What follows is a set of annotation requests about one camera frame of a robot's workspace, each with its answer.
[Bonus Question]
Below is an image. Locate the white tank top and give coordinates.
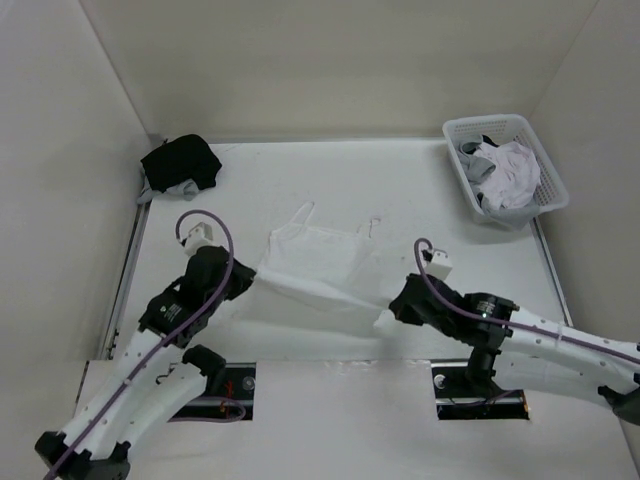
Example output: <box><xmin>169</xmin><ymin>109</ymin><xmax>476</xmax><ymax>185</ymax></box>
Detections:
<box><xmin>246</xmin><ymin>202</ymin><xmax>394</xmax><ymax>337</ymax></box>

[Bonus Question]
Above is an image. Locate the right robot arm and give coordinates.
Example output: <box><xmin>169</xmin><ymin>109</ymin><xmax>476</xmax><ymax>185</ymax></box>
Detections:
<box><xmin>389</xmin><ymin>274</ymin><xmax>639</xmax><ymax>424</ymax></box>

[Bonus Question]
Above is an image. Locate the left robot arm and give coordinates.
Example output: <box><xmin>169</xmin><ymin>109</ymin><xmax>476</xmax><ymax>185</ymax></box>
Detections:
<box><xmin>35</xmin><ymin>246</ymin><xmax>256</xmax><ymax>479</ymax></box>

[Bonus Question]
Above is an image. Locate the folded grey tank top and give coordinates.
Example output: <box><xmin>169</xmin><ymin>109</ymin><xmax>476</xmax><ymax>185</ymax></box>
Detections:
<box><xmin>136</xmin><ymin>177</ymin><xmax>200</xmax><ymax>205</ymax></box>

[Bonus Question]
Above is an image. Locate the folded black tank top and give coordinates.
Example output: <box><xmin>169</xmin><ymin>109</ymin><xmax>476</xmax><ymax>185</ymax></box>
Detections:
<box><xmin>141</xmin><ymin>134</ymin><xmax>222</xmax><ymax>193</ymax></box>

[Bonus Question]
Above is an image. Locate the grey garment in basket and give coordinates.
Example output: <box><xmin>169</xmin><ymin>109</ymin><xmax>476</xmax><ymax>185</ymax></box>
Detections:
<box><xmin>457</xmin><ymin>137</ymin><xmax>496</xmax><ymax>185</ymax></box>

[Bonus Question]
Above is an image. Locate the white plastic laundry basket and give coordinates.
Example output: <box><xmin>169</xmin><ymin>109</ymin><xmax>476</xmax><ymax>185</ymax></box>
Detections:
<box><xmin>442</xmin><ymin>114</ymin><xmax>569</xmax><ymax>231</ymax></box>

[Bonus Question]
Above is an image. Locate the white clothes pile in basket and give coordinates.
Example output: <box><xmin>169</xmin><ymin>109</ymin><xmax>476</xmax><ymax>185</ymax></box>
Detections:
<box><xmin>475</xmin><ymin>142</ymin><xmax>540</xmax><ymax>210</ymax></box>

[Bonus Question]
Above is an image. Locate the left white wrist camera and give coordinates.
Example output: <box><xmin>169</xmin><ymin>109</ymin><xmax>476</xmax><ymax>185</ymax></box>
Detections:
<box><xmin>181</xmin><ymin>222</ymin><xmax>214</xmax><ymax>256</ymax></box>

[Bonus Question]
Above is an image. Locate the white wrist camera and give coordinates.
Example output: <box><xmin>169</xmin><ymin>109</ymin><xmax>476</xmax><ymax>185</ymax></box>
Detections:
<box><xmin>422</xmin><ymin>248</ymin><xmax>453</xmax><ymax>281</ymax></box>
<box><xmin>181</xmin><ymin>222</ymin><xmax>214</xmax><ymax>256</ymax></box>

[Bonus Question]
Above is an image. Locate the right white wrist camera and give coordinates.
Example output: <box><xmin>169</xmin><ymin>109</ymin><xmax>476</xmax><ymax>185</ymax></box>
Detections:
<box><xmin>422</xmin><ymin>248</ymin><xmax>453</xmax><ymax>281</ymax></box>

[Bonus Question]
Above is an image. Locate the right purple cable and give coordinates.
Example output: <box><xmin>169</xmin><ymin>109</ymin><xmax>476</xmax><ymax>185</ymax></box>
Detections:
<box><xmin>412</xmin><ymin>238</ymin><xmax>640</xmax><ymax>371</ymax></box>

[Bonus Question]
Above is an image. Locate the purple cable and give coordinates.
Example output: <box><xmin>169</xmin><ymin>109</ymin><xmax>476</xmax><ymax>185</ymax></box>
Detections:
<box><xmin>47</xmin><ymin>209</ymin><xmax>247</xmax><ymax>480</ymax></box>
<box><xmin>412</xmin><ymin>238</ymin><xmax>640</xmax><ymax>371</ymax></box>

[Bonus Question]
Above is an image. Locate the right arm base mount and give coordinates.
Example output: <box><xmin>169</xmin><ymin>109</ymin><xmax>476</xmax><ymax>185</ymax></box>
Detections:
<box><xmin>431</xmin><ymin>353</ymin><xmax>530</xmax><ymax>421</ymax></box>

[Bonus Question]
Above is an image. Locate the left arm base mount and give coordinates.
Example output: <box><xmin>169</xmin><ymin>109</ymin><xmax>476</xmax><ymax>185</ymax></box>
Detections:
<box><xmin>171</xmin><ymin>363</ymin><xmax>257</xmax><ymax>423</ymax></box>

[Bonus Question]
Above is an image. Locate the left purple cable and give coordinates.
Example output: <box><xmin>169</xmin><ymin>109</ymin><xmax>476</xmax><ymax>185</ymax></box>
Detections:
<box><xmin>47</xmin><ymin>209</ymin><xmax>247</xmax><ymax>480</ymax></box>

